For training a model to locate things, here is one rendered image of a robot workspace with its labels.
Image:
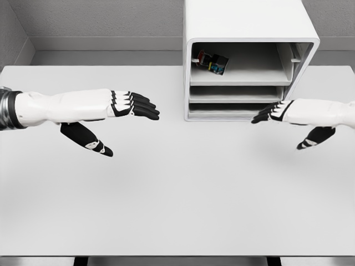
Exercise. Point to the black load switch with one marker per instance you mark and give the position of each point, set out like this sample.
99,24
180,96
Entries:
214,63

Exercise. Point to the white tabletop storage cabinet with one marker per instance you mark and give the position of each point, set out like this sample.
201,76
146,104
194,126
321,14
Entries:
249,25

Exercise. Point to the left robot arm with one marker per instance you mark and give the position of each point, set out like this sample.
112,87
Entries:
25,109

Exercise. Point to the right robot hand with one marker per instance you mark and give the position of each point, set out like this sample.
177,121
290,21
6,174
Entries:
302,110

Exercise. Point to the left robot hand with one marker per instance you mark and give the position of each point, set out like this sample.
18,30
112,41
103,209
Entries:
91,104

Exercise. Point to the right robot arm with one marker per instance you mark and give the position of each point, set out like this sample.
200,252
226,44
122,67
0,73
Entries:
346,113

